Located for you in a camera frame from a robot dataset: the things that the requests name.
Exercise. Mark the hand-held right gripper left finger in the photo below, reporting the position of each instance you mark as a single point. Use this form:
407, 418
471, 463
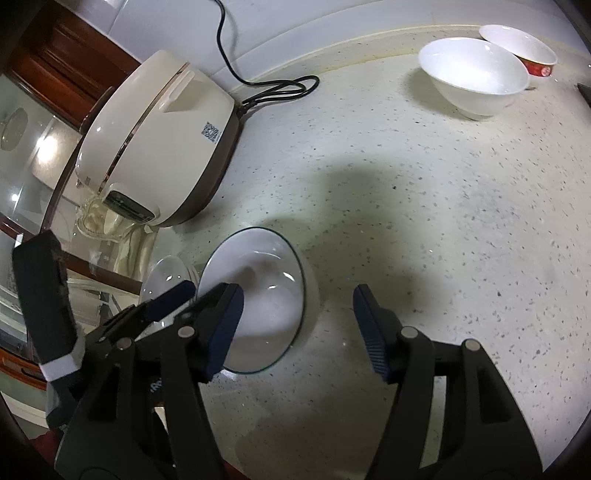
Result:
226, 323

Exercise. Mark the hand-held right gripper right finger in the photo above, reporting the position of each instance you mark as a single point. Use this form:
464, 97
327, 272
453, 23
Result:
369, 323

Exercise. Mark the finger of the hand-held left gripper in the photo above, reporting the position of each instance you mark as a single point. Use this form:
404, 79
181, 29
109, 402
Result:
171, 297

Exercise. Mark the small white bowl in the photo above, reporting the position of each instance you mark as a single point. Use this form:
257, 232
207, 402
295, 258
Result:
168, 272

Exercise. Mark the white bowl with blue rim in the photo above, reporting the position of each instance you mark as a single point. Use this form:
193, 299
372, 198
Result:
268, 286

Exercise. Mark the plain white bowl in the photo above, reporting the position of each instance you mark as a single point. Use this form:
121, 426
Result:
475, 74

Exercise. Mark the clear glass cup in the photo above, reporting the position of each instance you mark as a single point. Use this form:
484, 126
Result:
97, 221

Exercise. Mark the cream rice cooker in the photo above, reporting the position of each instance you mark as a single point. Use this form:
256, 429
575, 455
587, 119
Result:
161, 129

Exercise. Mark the brown wooden cabinet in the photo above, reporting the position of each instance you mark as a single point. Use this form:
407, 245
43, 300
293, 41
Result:
60, 55

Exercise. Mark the dark object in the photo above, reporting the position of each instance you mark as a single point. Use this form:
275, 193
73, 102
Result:
585, 94

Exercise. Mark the red and white bowl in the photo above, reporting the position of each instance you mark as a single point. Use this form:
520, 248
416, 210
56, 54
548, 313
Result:
531, 46

